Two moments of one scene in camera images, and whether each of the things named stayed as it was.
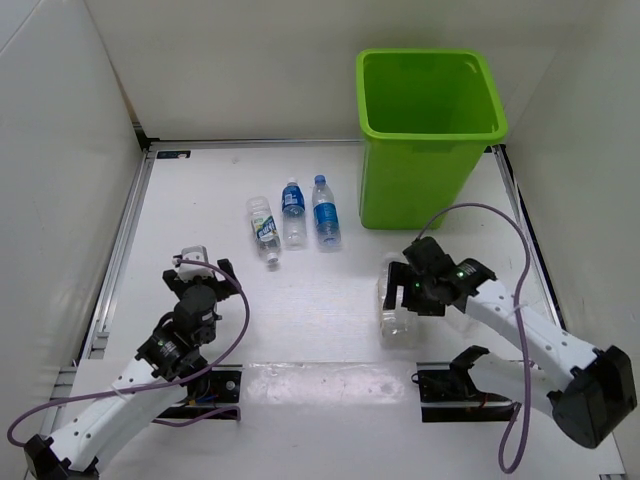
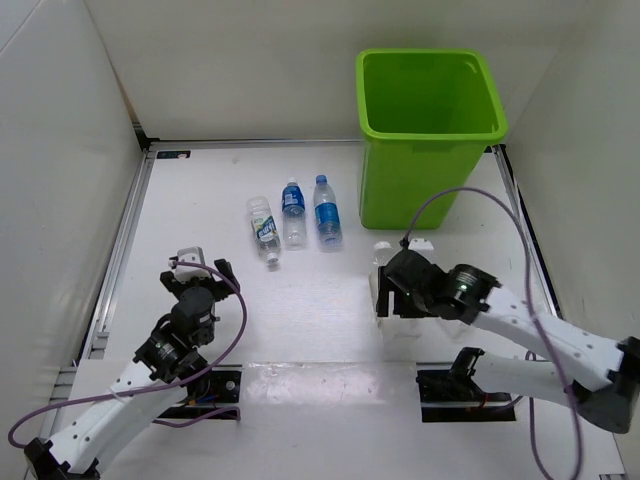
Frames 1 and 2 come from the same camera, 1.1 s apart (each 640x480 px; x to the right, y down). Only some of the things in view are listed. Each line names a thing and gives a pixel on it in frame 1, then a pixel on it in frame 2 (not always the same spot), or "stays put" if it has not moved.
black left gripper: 224,287 stays put
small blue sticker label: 174,154 stays put
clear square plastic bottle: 399,328 -> 381,255
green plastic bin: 426,118 stays put
